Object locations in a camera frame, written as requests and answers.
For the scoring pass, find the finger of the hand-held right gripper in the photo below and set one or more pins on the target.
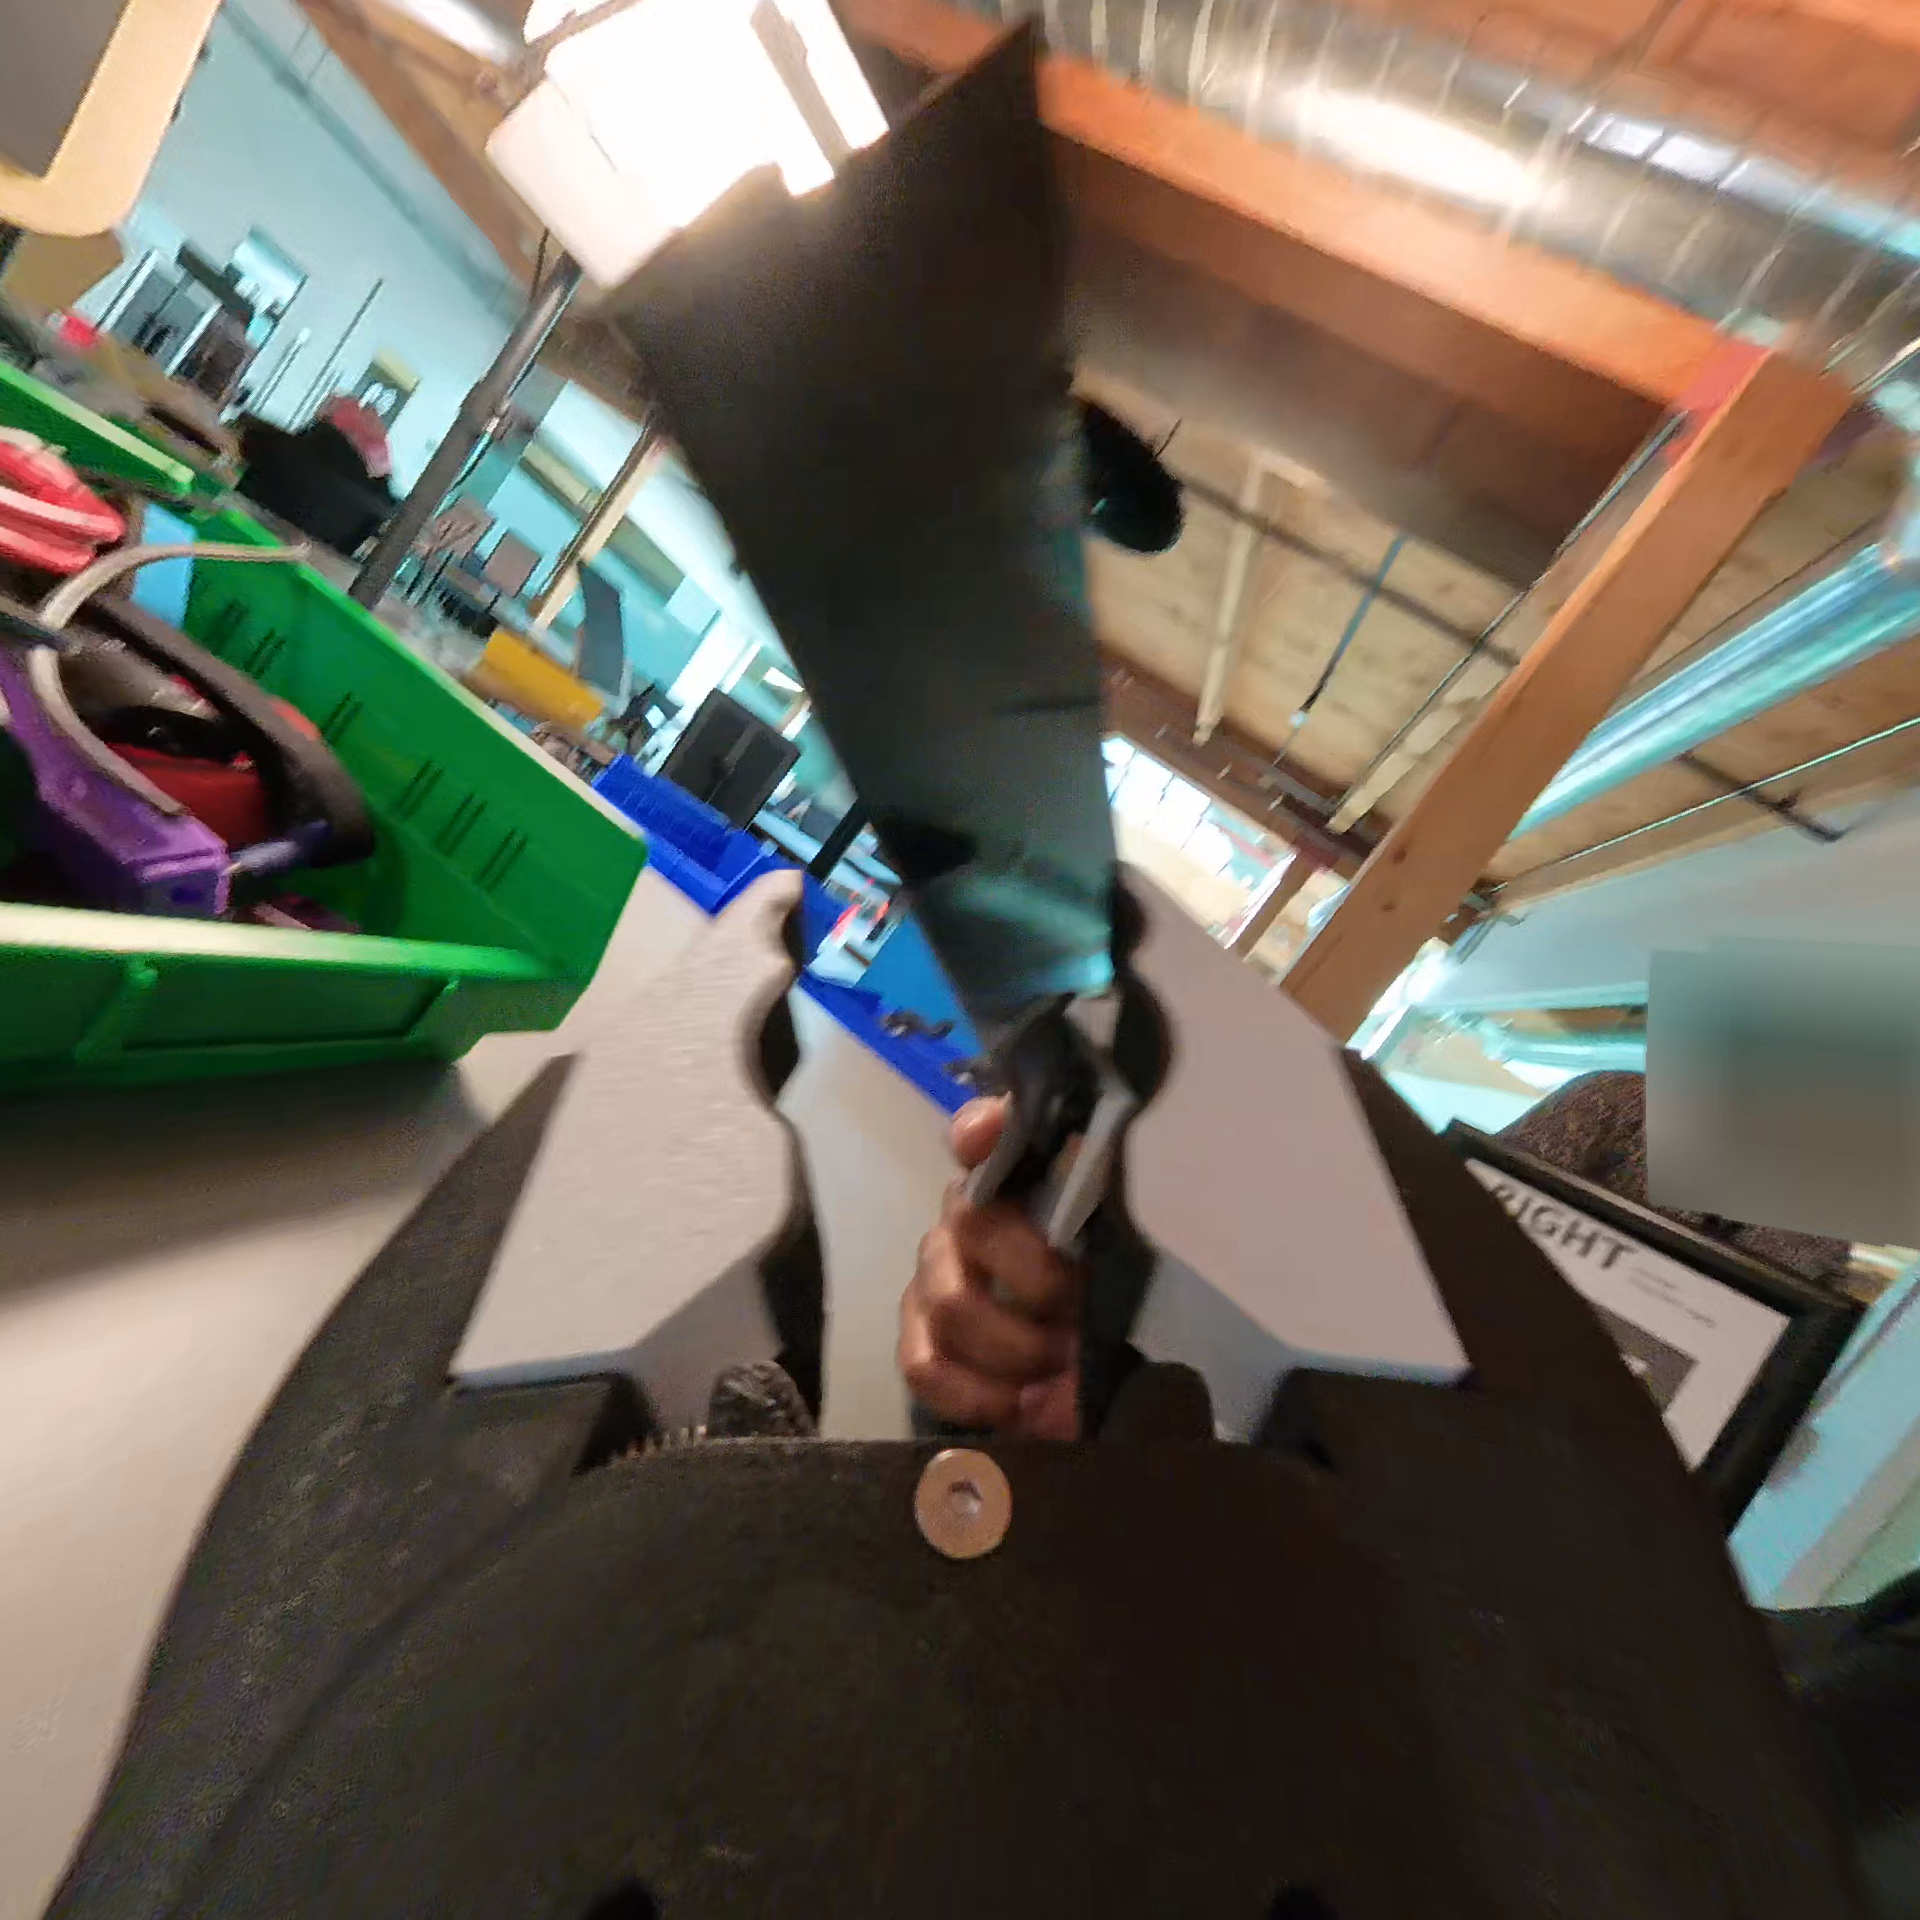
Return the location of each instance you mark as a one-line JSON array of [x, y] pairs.
[[1089, 1185], [998, 1171]]

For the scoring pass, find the wooden post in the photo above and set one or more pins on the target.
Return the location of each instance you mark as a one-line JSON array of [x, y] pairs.
[[1575, 674]]

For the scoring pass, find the cream-framed black board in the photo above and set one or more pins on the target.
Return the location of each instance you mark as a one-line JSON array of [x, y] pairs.
[[60, 90]]

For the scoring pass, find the black disc-top floor stand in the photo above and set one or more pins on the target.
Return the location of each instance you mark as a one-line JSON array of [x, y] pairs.
[[1133, 480]]

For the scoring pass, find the purple plastic part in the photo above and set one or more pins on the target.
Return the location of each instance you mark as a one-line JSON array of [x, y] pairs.
[[104, 841]]

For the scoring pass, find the black and red bag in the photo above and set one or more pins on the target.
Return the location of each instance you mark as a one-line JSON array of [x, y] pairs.
[[314, 494]]

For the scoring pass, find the person's right forearm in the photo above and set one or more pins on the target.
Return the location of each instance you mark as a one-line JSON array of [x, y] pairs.
[[1860, 1681]]

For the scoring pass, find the bright white light panel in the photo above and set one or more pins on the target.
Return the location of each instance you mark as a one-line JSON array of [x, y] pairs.
[[644, 120]]

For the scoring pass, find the yellow storage bin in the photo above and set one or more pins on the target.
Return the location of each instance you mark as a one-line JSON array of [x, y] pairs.
[[533, 683]]

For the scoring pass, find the red soft item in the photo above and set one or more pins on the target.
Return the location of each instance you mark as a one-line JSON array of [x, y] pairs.
[[195, 789]]

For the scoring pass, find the black sheet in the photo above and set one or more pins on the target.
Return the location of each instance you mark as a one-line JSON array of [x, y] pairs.
[[870, 525]]

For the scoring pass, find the black-framed marker sign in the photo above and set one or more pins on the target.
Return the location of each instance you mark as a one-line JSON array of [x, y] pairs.
[[1694, 1350]]

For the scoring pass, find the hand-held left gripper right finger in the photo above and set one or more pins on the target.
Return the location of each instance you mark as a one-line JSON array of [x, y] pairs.
[[1291, 1200]]

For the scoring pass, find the grey light pole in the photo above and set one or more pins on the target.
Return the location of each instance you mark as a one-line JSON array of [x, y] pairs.
[[465, 434]]

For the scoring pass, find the black padded band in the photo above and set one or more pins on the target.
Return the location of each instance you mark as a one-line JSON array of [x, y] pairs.
[[323, 795]]

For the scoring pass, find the stack of blue bins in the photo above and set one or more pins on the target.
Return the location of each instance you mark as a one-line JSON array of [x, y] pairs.
[[675, 825]]

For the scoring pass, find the bent silver air duct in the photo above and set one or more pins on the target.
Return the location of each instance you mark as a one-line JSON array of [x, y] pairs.
[[1500, 134]]

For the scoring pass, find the person's right hand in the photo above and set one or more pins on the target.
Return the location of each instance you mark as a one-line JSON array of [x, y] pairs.
[[982, 1321]]

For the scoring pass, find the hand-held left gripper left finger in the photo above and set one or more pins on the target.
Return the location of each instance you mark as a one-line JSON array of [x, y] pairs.
[[630, 1200]]

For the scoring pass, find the green plastic bin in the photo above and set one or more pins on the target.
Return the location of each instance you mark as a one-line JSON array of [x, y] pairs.
[[451, 841]]

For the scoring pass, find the black monitor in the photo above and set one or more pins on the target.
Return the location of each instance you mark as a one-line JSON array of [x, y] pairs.
[[729, 758]]

